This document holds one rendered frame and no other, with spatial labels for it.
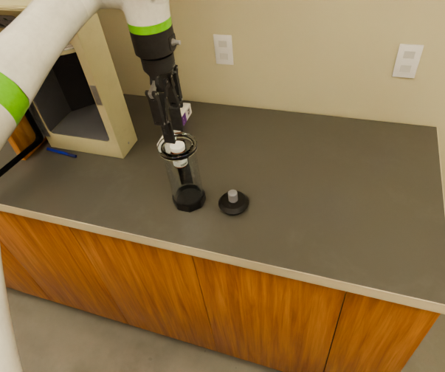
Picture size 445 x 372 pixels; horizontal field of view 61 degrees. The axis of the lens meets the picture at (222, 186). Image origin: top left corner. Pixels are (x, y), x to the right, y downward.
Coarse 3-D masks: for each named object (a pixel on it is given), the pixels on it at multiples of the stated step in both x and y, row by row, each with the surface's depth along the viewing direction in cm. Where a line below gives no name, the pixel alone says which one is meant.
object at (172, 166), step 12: (180, 132) 105; (168, 144) 105; (192, 144) 101; (168, 156) 98; (180, 156) 98; (192, 156) 102; (168, 168) 103; (180, 168) 102; (192, 168) 104; (180, 180) 105; (192, 180) 106; (180, 192) 109; (192, 192) 109
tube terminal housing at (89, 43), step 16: (96, 16) 109; (80, 32) 104; (96, 32) 110; (80, 48) 106; (96, 48) 111; (80, 64) 110; (96, 64) 112; (112, 64) 120; (96, 80) 114; (112, 80) 121; (112, 96) 123; (112, 112) 124; (128, 112) 133; (112, 128) 126; (128, 128) 135; (64, 144) 140; (80, 144) 137; (96, 144) 134; (112, 144) 131; (128, 144) 137
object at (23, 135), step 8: (24, 120) 129; (16, 128) 127; (24, 128) 130; (16, 136) 128; (24, 136) 131; (32, 136) 134; (8, 144) 126; (16, 144) 129; (24, 144) 132; (0, 152) 124; (8, 152) 127; (16, 152) 130; (0, 160) 125; (8, 160) 128; (0, 168) 126
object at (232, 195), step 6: (228, 192) 110; (234, 192) 109; (240, 192) 113; (222, 198) 112; (228, 198) 111; (234, 198) 109; (240, 198) 111; (246, 198) 112; (222, 204) 110; (228, 204) 110; (234, 204) 110; (240, 204) 110; (246, 204) 111; (222, 210) 110; (228, 210) 109; (234, 210) 109; (240, 210) 109
